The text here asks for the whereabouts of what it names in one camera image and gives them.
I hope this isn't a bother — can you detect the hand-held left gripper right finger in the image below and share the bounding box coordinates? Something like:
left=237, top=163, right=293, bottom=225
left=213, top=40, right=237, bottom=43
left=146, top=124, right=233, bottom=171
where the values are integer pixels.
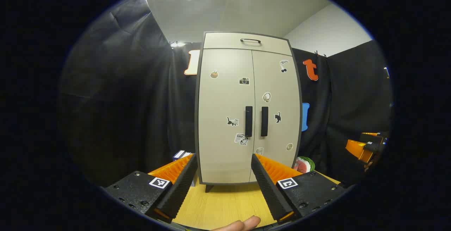
left=251, top=154, right=347, bottom=224

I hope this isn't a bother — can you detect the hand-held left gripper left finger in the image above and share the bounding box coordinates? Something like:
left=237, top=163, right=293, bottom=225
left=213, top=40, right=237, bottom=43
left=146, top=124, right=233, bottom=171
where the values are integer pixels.
left=100, top=154, right=198, bottom=224

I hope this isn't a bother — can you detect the beige double-door shoe cabinet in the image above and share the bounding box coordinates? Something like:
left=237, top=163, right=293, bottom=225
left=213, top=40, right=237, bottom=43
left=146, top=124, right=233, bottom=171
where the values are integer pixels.
left=194, top=31, right=303, bottom=193

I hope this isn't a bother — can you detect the beige cabinet door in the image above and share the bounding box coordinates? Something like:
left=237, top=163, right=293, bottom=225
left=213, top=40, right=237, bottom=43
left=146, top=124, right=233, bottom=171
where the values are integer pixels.
left=198, top=49, right=255, bottom=184
left=249, top=50, right=302, bottom=183

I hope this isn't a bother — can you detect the beige cabinet drawer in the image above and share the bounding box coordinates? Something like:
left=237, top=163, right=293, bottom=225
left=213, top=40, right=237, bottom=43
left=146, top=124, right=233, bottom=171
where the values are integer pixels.
left=203, top=32, right=293, bottom=56

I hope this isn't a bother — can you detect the watermelon slice toy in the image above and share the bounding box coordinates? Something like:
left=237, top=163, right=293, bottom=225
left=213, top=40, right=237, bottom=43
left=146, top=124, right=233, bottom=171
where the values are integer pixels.
left=293, top=156, right=315, bottom=174

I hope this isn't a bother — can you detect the black backdrop cloth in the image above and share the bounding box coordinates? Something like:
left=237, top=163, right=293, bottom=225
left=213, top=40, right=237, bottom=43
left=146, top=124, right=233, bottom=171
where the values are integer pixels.
left=58, top=0, right=393, bottom=189

